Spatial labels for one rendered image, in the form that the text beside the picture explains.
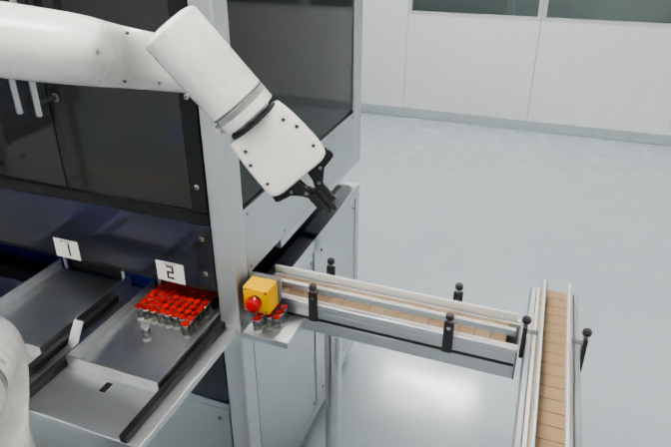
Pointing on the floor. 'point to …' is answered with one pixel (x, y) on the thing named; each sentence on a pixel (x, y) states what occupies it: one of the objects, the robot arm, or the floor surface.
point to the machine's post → (225, 205)
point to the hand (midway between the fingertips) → (323, 199)
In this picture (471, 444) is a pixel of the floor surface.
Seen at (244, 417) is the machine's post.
